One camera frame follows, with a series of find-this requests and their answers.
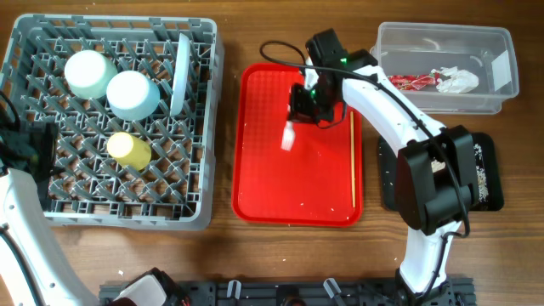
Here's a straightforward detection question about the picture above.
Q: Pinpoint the yellow cup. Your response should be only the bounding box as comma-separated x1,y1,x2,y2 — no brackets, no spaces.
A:
106,132,152,171

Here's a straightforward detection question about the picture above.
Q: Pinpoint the white napkin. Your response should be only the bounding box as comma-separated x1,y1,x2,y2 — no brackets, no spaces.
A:
431,66,479,94

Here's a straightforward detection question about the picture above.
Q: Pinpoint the black tray with rice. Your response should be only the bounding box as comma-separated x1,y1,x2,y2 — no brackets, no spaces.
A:
377,133,504,211

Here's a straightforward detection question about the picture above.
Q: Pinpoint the red snack wrapper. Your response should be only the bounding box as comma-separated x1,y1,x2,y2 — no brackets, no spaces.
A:
388,73,439,91

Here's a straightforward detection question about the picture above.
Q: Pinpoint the light blue plate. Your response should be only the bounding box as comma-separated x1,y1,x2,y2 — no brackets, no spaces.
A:
170,34,190,116

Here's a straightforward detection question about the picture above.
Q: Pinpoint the white bowl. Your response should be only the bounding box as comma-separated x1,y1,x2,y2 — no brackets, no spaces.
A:
106,71,161,121

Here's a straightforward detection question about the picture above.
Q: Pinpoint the white plastic fork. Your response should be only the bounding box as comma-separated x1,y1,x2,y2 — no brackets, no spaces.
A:
280,121,296,151

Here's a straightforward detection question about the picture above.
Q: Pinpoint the red serving tray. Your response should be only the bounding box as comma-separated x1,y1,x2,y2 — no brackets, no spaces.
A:
231,63,364,227

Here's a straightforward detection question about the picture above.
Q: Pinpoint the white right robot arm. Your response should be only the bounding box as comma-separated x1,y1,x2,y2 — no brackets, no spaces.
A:
281,29,479,300

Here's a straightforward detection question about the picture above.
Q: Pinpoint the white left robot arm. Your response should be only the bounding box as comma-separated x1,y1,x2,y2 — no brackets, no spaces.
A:
1,122,101,305

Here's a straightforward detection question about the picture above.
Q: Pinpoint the grey dishwasher rack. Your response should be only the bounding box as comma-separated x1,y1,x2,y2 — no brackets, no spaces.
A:
1,14,224,231

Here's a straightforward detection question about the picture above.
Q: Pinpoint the clear plastic waste bin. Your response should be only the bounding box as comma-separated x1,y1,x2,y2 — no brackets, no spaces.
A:
371,22,519,114

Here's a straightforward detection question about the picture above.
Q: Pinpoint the wooden chopstick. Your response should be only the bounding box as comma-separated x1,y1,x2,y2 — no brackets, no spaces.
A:
349,112,356,209

